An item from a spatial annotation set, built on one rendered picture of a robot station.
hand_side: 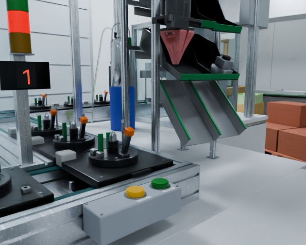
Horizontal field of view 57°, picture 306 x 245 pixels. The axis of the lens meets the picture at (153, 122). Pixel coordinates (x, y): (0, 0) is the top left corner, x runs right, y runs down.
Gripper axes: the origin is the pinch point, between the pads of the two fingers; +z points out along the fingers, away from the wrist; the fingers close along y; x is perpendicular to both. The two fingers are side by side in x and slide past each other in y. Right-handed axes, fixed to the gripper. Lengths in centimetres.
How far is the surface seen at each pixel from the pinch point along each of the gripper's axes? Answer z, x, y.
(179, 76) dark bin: 4.1, -12.5, -14.7
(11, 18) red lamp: -9.1, -29.7, 26.7
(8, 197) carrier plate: 27.6, -10.3, 34.7
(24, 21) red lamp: -8.6, -28.8, 24.1
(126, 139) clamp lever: 20.1, -10.7, 6.0
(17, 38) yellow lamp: -4.3, -28.9, 25.9
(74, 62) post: 0, -126, -36
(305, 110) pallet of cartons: 54, -110, -374
